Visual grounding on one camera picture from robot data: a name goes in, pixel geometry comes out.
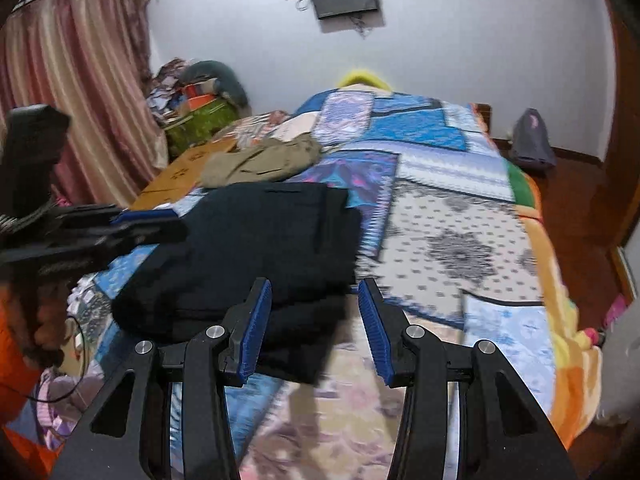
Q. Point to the yellow pillow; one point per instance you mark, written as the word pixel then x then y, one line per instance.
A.
pixel 362 79

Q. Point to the cluttered cloth pile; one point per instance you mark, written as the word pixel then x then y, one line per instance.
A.
pixel 165 90

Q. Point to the flat brown cardboard box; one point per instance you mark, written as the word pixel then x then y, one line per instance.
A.
pixel 170 180

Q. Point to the person's left hand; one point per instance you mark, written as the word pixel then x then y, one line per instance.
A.
pixel 47 325

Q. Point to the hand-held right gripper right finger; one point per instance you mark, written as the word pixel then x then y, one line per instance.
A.
pixel 375 330

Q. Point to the orange box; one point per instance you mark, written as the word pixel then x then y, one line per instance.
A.
pixel 197 97

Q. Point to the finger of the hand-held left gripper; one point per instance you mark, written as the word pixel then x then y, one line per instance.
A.
pixel 125 242
pixel 145 216

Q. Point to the grey-green cushion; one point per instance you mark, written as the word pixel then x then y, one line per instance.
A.
pixel 225 75

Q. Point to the orange blanket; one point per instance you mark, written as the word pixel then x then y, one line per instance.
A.
pixel 550 285

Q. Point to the white rounded object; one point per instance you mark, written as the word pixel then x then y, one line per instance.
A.
pixel 622 375

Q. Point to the black pants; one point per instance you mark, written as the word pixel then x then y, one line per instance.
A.
pixel 240 250

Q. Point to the patchwork printed bedspread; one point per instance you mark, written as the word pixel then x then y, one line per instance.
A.
pixel 450 220

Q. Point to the pink striped curtain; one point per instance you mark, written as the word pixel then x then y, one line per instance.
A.
pixel 75 85

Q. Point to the olive green pants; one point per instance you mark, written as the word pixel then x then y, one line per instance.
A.
pixel 260 160

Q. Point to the wooden door frame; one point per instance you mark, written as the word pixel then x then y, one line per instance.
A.
pixel 625 160

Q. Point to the grey bag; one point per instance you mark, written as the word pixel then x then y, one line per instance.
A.
pixel 532 140

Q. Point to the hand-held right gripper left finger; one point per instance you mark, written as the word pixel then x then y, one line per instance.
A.
pixel 255 330

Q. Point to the pink printed cloth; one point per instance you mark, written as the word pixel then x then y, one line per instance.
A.
pixel 65 410

